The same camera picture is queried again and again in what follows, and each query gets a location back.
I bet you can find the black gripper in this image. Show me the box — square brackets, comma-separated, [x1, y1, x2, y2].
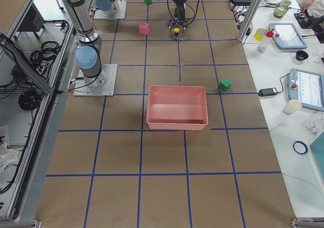
[167, 3, 189, 30]

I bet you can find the yellow push button switch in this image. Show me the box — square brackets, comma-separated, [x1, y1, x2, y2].
[173, 28, 180, 41]

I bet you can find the person's hand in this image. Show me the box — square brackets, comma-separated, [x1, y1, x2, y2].
[300, 0, 313, 11]

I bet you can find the pink cube front centre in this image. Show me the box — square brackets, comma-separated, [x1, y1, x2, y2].
[138, 23, 150, 35]

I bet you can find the green cube near bin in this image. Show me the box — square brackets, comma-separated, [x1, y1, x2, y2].
[219, 78, 232, 92]

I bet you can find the yellow tape roll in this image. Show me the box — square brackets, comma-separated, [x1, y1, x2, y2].
[254, 28, 267, 42]

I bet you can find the clear spray bottle red cap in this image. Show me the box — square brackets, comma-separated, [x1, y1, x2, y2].
[257, 28, 275, 53]

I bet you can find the pink plastic bin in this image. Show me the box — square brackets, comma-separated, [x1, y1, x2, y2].
[146, 85, 209, 131]

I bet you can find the green water bottle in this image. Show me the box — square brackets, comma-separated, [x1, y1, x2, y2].
[273, 0, 291, 18]

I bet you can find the blue teach pendant far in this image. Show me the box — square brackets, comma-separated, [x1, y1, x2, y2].
[268, 23, 308, 50]

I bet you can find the blue teach pendant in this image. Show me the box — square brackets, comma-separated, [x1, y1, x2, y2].
[268, 23, 308, 50]
[288, 68, 323, 111]

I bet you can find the black power adapter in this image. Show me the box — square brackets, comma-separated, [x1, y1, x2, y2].
[258, 88, 278, 97]

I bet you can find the white plastic cup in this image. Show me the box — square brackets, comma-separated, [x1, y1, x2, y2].
[282, 99, 302, 115]

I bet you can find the blue teach pendant near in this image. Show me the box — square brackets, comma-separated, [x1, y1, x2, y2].
[288, 68, 323, 111]

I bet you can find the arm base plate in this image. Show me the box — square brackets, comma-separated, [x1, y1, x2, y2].
[94, 0, 127, 20]
[73, 64, 118, 97]

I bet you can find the aluminium frame post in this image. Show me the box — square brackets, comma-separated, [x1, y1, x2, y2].
[237, 0, 261, 43]

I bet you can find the blue tape ring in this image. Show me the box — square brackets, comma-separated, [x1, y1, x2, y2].
[293, 140, 309, 155]

